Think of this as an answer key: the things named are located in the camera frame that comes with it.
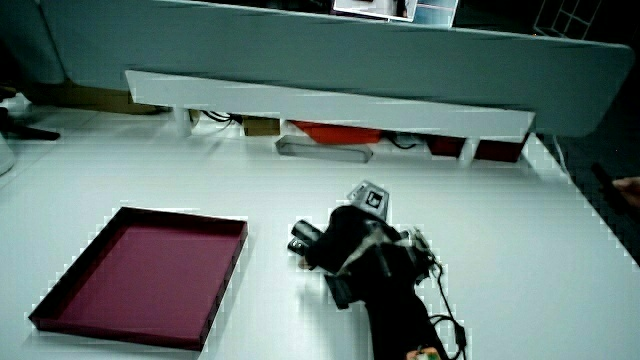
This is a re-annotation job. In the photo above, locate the person's right hand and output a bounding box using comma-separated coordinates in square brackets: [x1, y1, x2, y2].
[303, 179, 437, 311]

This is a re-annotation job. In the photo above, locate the black stapler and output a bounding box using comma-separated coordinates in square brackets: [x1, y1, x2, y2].
[287, 219, 324, 257]

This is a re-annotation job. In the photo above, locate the person's right forearm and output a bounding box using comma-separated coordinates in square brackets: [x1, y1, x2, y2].
[363, 282, 451, 360]

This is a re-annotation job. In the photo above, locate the white desk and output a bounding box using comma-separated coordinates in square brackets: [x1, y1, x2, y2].
[0, 106, 640, 360]

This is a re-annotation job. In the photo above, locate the white desk shelf riser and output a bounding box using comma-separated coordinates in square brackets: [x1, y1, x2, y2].
[124, 69, 537, 169]

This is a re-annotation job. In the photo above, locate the grey desk partition panel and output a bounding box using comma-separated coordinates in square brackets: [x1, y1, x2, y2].
[0, 0, 67, 86]
[39, 0, 636, 139]

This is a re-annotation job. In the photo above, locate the orange red flat object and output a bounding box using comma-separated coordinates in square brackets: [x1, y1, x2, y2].
[290, 119, 384, 146]

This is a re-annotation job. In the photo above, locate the dark red box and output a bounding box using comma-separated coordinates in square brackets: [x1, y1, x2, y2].
[473, 136, 529, 164]
[426, 134, 468, 159]

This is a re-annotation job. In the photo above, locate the small brown box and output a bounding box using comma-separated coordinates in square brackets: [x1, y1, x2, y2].
[242, 116, 282, 138]

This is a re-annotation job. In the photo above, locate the maroon rectangular tray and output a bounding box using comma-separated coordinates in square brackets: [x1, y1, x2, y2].
[28, 206, 250, 352]

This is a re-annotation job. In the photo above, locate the white framed photo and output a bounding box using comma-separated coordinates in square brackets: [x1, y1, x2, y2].
[332, 0, 419, 23]

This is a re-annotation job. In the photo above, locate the blue printed card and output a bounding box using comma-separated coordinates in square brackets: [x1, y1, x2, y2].
[413, 0, 460, 29]

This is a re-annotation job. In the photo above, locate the black handheld object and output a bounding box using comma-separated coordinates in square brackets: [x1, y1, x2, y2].
[590, 162, 627, 217]

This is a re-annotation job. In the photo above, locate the brown cardboard box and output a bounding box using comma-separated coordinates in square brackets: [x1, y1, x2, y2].
[23, 81, 169, 116]

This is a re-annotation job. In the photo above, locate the black stand base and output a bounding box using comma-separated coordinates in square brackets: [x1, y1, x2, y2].
[0, 86, 62, 142]

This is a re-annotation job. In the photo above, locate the black glove cable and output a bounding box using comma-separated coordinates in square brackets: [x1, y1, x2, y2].
[412, 227, 469, 360]

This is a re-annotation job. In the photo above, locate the white wire rack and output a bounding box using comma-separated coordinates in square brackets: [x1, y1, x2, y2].
[532, 0, 604, 41]

